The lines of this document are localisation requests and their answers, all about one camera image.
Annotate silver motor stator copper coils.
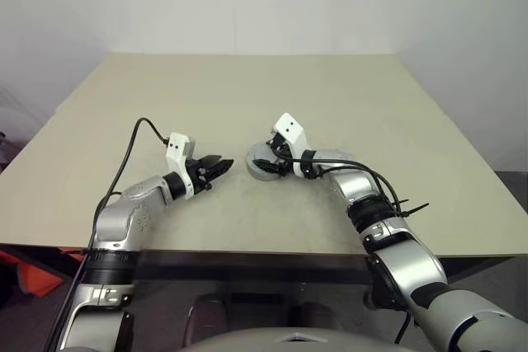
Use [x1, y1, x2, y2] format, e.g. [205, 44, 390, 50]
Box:
[245, 141, 286, 182]

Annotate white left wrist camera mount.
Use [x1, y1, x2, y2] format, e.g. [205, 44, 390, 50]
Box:
[164, 132, 197, 200]

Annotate black table frame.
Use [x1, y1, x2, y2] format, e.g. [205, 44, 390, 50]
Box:
[0, 244, 528, 285]

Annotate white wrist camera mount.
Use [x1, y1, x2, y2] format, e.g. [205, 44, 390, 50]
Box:
[271, 113, 309, 178]
[164, 132, 197, 200]

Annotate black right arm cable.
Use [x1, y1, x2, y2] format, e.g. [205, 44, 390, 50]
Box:
[270, 143, 413, 345]

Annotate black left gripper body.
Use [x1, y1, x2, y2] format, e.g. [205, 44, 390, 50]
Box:
[187, 157, 215, 193]

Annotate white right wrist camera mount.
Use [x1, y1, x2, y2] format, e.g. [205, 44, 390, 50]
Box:
[271, 113, 309, 178]

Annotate silver robot torso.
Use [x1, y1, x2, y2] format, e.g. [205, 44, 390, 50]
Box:
[177, 326, 417, 352]

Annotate dark rounded shape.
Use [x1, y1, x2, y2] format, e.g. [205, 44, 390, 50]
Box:
[288, 301, 346, 332]
[185, 294, 230, 345]

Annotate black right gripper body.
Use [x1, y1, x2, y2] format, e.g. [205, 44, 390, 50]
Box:
[268, 133, 292, 178]

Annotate orange object under table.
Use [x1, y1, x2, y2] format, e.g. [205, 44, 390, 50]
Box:
[0, 246, 83, 298]

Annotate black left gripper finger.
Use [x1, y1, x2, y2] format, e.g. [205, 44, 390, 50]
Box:
[208, 159, 235, 185]
[202, 154, 232, 170]

